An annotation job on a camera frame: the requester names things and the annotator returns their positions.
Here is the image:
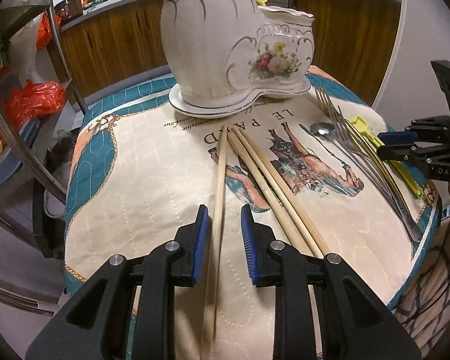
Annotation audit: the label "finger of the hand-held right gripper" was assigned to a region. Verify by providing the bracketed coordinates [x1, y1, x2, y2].
[377, 116, 450, 147]
[376, 142, 450, 163]

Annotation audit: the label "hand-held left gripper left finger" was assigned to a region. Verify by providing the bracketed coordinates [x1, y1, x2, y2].
[24, 204, 212, 360]

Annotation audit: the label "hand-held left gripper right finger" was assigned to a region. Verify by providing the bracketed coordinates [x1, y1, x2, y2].
[241, 204, 422, 360]

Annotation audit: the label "silver fork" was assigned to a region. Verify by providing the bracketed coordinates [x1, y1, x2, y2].
[315, 86, 424, 242]
[329, 106, 409, 229]

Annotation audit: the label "silver spoon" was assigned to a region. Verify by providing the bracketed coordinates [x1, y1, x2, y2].
[310, 122, 406, 218]

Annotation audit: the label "white floral ceramic cutlery holder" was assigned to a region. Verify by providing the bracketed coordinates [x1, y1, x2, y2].
[158, 0, 316, 118]

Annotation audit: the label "printed quilted tablecloth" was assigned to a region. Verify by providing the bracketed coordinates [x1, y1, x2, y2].
[64, 64, 443, 360]

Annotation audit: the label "wooden kitchen counter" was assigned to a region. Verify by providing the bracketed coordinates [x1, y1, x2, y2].
[47, 0, 404, 107]

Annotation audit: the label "red plastic bag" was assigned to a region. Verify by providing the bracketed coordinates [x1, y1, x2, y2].
[4, 80, 67, 129]
[35, 0, 63, 52]

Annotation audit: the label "metal shelf rack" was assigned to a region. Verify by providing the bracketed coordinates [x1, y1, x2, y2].
[0, 0, 88, 308]

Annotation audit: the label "white plastic bag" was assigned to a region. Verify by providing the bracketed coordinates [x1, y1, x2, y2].
[8, 11, 58, 88]

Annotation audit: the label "dark red cooking pot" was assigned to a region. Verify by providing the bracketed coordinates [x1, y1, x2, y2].
[53, 0, 85, 23]

